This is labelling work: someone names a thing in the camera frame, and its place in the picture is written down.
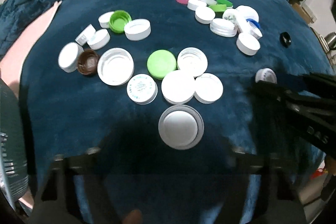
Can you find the cardboard box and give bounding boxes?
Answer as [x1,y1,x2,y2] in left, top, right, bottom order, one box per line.
[291,1,318,24]

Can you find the small white printed cap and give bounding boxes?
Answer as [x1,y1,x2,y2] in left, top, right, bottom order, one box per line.
[255,68,278,84]

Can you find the white open bottle cap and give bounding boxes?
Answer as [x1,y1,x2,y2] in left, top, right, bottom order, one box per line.
[124,19,152,41]

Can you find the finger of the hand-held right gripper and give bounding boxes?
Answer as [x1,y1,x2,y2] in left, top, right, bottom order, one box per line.
[277,72,336,98]
[248,82,315,119]

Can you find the white ribbed wide cap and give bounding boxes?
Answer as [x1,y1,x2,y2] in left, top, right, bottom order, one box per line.
[210,18,237,37]

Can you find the large white open cap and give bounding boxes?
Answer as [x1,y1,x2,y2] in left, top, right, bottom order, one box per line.
[97,48,134,86]

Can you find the metal knob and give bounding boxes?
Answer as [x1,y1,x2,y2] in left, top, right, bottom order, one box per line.
[324,32,336,51]

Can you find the pink bed sheet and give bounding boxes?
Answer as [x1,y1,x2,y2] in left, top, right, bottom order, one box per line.
[0,1,62,75]

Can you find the clear white open cap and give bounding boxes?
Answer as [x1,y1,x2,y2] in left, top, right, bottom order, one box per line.
[177,47,208,77]

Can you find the black bottle cap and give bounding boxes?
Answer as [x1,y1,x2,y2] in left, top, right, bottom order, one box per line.
[280,32,292,47]

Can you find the white cap with teal print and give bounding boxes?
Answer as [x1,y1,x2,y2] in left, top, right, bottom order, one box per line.
[127,73,158,105]

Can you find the green open bottle cap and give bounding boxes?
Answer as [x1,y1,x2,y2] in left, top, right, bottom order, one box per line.
[109,10,132,33]

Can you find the large light green cap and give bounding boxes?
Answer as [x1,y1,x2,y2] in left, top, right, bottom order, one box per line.
[147,49,177,80]

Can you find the clear plastic container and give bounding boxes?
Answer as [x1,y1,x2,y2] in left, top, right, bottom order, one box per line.
[0,77,29,210]

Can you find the large flat white lid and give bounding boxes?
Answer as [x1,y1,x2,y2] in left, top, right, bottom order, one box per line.
[158,105,204,149]

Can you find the white cap with green print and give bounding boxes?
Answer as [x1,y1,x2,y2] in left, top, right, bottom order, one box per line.
[222,9,240,22]

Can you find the small white bottle cap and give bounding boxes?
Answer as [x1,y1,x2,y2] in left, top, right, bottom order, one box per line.
[187,0,207,10]
[98,12,116,29]
[87,29,111,50]

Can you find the white tilted bottle cap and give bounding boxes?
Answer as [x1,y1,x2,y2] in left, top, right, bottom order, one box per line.
[238,18,263,39]

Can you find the blue plush sofa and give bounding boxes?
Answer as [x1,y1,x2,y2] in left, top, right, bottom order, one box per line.
[0,0,334,224]

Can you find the blue bottle cap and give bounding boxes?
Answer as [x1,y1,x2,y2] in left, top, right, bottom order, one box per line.
[247,18,261,29]

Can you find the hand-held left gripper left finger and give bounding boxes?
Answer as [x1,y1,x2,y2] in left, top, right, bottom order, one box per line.
[31,147,116,224]

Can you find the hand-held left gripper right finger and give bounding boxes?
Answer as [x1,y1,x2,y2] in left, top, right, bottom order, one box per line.
[231,147,307,224]

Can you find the white ribbed bottle cap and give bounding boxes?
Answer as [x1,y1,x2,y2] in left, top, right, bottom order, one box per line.
[75,24,96,45]

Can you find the brown bottle cap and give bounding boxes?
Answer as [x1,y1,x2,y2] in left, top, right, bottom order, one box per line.
[77,49,101,76]

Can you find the light green bottle cap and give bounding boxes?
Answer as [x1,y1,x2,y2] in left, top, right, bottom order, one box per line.
[208,4,227,12]

